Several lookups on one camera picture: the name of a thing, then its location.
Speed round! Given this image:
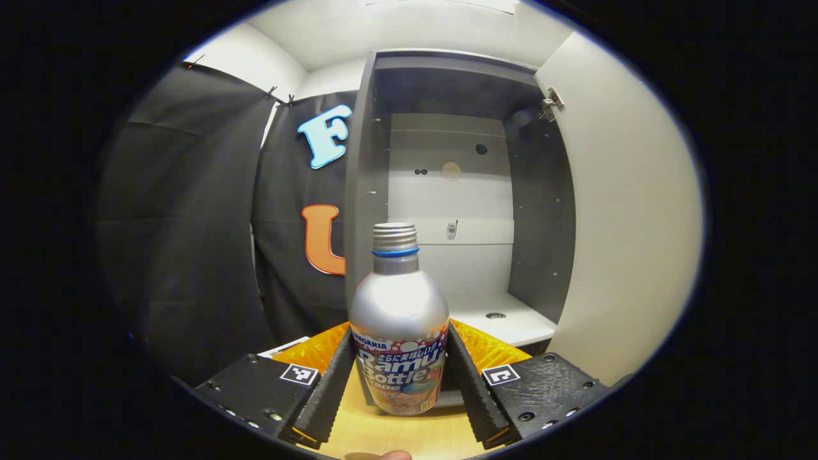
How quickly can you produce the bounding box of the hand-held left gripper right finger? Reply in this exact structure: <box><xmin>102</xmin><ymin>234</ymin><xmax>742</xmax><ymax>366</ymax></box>
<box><xmin>446</xmin><ymin>319</ymin><xmax>611</xmax><ymax>449</ymax></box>

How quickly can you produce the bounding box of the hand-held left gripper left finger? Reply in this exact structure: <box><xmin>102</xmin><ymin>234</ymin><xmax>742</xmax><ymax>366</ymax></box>
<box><xmin>195</xmin><ymin>323</ymin><xmax>357</xmax><ymax>448</ymax></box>

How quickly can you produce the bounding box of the silver aluminium bottle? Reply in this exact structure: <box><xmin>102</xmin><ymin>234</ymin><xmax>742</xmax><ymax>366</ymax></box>
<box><xmin>349</xmin><ymin>222</ymin><xmax>450</xmax><ymax>417</ymax></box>

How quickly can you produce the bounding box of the dark grey cabinet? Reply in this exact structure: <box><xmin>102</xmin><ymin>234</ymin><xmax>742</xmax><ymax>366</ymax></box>
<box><xmin>345</xmin><ymin>48</ymin><xmax>576</xmax><ymax>410</ymax></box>

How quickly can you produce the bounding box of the white cabinet shelf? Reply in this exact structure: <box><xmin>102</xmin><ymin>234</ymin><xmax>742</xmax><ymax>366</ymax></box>
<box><xmin>441</xmin><ymin>293</ymin><xmax>558</xmax><ymax>349</ymax></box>

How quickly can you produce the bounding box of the metal door hinge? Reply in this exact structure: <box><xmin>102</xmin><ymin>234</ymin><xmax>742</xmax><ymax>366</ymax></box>
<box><xmin>539</xmin><ymin>86</ymin><xmax>566</xmax><ymax>123</ymax></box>

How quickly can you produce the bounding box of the stack of white books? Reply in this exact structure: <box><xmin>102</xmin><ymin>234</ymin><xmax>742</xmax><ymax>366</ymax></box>
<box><xmin>258</xmin><ymin>337</ymin><xmax>311</xmax><ymax>358</ymax></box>

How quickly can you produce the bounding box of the black backdrop cloth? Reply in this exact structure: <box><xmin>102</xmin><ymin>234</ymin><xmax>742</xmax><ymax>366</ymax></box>
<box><xmin>96</xmin><ymin>61</ymin><xmax>359</xmax><ymax>384</ymax></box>

